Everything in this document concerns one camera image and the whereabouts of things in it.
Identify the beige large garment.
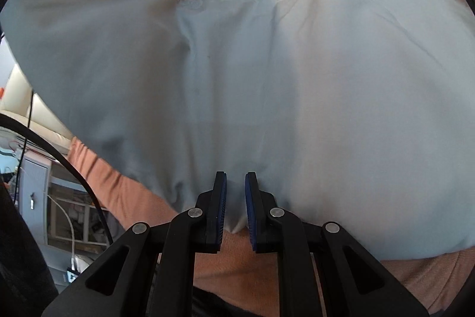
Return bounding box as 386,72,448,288
1,0,474,260

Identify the rust brown bed blanket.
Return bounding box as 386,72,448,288
68,138,474,316

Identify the white bedside cabinet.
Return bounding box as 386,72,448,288
1,150,110,291

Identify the cream padded headboard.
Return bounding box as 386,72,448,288
1,64,73,155

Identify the black cable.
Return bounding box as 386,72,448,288
0,113,115,247

